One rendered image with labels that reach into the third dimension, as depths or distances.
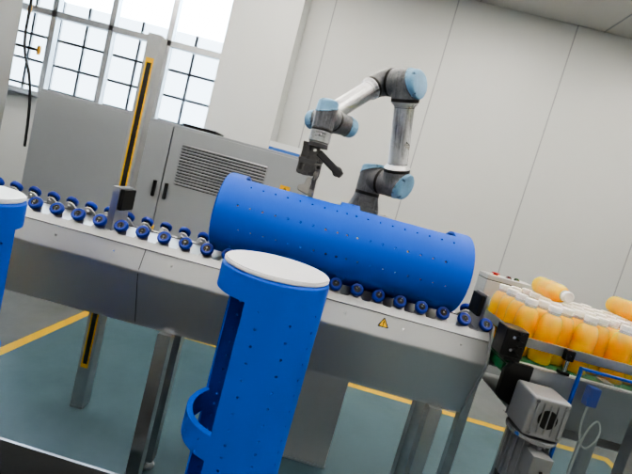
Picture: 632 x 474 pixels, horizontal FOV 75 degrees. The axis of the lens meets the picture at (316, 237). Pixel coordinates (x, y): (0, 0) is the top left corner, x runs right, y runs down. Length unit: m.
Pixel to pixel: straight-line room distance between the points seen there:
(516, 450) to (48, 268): 1.59
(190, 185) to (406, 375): 2.23
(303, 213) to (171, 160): 2.05
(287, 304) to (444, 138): 3.63
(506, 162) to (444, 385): 3.29
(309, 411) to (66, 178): 2.55
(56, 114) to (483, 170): 3.77
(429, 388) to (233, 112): 3.27
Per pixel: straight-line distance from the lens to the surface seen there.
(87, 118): 3.62
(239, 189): 1.40
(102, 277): 1.58
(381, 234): 1.37
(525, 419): 1.40
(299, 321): 1.00
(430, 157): 4.37
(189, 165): 3.22
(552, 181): 4.73
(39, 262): 1.69
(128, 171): 1.97
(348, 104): 1.71
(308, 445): 2.17
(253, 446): 1.12
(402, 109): 1.80
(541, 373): 1.51
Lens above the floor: 1.25
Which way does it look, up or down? 6 degrees down
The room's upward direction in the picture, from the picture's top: 15 degrees clockwise
